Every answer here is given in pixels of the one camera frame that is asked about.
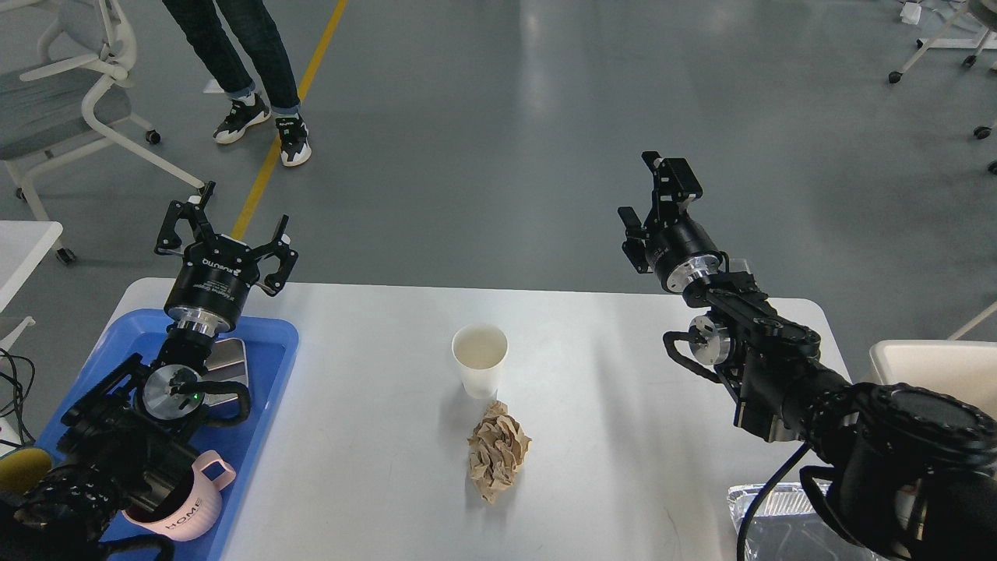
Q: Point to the blue plastic tray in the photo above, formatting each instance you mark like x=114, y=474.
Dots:
x=270, y=344

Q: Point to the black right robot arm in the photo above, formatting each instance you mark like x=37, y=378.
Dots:
x=907, y=472

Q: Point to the crumpled brown paper ball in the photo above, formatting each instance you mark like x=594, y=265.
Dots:
x=498, y=447

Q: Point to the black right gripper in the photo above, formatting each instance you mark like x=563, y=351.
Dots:
x=676, y=249

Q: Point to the white paper cup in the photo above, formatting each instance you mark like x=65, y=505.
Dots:
x=479, y=351

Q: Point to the clear plastic floor plate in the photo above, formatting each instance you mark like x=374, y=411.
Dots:
x=738, y=265

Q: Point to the pink mug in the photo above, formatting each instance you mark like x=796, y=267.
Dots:
x=193, y=508

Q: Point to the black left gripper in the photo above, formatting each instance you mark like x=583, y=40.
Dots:
x=212, y=284

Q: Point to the white side table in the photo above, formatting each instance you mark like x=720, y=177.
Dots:
x=23, y=245

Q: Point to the person in black shirt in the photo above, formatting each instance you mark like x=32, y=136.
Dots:
x=240, y=45

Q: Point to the square stainless steel tray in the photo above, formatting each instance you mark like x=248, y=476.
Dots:
x=228, y=362

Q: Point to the white chair legs with castors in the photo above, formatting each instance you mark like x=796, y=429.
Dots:
x=981, y=11

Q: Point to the aluminium foil tray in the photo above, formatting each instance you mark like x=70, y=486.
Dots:
x=787, y=528

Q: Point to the grey office chair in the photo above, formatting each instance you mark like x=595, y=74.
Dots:
x=74, y=100

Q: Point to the beige plastic bin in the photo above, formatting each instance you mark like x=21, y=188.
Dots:
x=965, y=370

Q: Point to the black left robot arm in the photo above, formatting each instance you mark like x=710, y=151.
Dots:
x=129, y=479

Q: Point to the teal and yellow mug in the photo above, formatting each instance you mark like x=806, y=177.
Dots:
x=23, y=468

